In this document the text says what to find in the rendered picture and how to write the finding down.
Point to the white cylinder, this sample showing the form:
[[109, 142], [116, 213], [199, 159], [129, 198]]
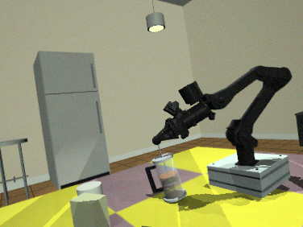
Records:
[[94, 187]]

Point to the olive green block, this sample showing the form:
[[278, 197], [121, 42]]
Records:
[[90, 210]]

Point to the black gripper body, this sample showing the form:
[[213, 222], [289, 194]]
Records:
[[181, 125]]

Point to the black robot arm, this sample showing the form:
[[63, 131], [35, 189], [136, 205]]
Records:
[[239, 132]]

